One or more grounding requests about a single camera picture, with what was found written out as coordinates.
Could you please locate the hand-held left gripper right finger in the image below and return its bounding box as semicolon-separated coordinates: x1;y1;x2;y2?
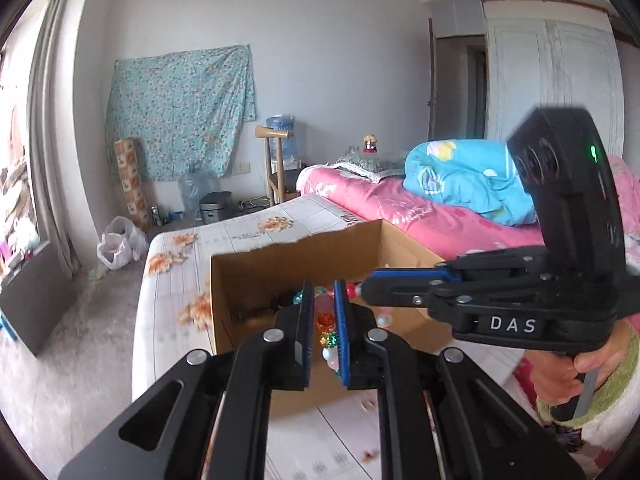
333;280;587;480

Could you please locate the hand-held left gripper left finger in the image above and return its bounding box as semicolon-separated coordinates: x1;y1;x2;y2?
59;287;321;480

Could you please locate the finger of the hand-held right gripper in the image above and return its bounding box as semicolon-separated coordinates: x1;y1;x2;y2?
359;280;482;311
369;246;551;283

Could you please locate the multicoloured bead bracelet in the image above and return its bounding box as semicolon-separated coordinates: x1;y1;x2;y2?
294;285;346;376

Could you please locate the pink bead bracelet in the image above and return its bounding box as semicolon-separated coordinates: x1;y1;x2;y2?
345;282;396;331

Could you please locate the brown cardboard box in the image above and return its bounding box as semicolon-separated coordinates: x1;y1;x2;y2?
210;220;451;418

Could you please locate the person's right hand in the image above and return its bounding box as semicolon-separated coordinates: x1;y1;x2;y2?
532;312;640;407

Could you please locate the pink floral fleece blanket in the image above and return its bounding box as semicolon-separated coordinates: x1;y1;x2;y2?
297;155;640;281

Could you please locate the blue cartoon quilt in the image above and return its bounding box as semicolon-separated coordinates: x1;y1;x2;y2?
402;139;541;226

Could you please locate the lace covered pillow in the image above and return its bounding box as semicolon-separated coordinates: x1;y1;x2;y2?
327;147;416;181

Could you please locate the white wardrobe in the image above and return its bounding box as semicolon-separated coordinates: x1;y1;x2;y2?
482;0;626;161

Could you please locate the floral plastic tablecloth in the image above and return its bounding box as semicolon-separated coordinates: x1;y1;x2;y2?
131;192;526;480

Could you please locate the grey rice cooker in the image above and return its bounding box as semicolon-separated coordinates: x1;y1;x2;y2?
199;191;235;224

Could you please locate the wooden chair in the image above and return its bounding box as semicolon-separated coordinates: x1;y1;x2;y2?
255;125;303;207

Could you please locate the blue water bottle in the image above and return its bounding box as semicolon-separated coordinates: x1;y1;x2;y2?
265;114;301;171

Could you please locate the clear water jug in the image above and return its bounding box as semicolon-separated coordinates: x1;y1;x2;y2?
178;165;213;221

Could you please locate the white plastic bag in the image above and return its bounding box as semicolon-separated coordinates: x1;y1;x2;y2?
96;216;149;271

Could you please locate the patterned rolled mat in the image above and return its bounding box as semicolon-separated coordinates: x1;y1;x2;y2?
114;136;153;233

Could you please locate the dark grey panel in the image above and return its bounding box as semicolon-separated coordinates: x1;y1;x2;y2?
0;242;66;356

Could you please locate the grey curtain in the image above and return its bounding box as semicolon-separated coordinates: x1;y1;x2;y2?
27;0;88;278

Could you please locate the cluttered pile by window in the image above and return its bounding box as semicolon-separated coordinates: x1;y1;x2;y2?
0;155;41;271

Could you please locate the teal floral wall cloth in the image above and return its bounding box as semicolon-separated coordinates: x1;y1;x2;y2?
104;44;256;182

